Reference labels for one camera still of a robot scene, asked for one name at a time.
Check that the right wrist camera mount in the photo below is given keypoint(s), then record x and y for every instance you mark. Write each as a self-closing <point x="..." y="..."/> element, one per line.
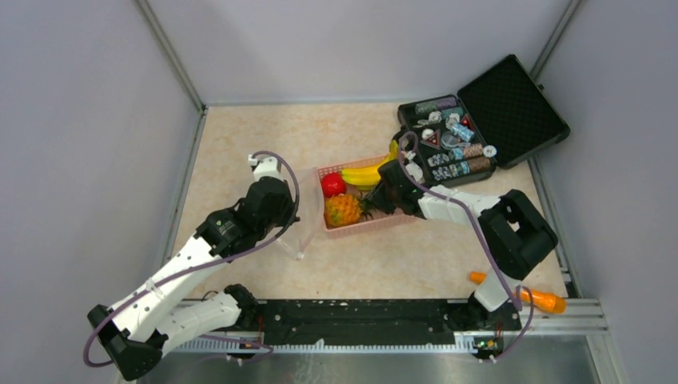
<point x="412" y="168"/>

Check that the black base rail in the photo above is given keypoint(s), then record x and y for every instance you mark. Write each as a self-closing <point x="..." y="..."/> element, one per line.
<point x="379" y="325"/>

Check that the red apple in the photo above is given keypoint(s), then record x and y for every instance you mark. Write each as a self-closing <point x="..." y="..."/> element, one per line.
<point x="333" y="185"/>

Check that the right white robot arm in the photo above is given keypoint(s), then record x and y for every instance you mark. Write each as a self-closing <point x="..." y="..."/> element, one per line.
<point x="511" y="231"/>

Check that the yellow banana bunch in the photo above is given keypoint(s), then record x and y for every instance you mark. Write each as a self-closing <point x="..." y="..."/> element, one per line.
<point x="367" y="177"/>

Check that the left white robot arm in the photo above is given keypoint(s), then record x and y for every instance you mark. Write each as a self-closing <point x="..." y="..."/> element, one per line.
<point x="140" y="330"/>

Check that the orange carrot toy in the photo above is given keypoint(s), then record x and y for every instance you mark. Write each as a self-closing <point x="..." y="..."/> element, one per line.
<point x="546" y="302"/>

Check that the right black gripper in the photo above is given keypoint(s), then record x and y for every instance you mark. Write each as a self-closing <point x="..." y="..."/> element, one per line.
<point x="377" y="201"/>

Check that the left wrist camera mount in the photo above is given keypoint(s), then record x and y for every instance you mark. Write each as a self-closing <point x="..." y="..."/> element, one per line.
<point x="267" y="167"/>

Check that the orange toy pineapple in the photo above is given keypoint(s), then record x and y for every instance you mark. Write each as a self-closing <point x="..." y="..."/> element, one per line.
<point x="346" y="210"/>

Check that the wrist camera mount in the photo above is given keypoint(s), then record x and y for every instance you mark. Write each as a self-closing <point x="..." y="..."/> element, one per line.
<point x="412" y="168"/>
<point x="267" y="167"/>

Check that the clear zip top bag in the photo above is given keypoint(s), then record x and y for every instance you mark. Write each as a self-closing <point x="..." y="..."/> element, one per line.
<point x="296" y="239"/>

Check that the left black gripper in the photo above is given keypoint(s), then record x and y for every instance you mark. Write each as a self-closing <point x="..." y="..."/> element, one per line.
<point x="291" y="215"/>

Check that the black poker chip case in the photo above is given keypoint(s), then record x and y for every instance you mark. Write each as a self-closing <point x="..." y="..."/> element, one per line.
<point x="498" y="120"/>

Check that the pink plastic basket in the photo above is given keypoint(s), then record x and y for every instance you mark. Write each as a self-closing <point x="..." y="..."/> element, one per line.
<point x="378" y="220"/>

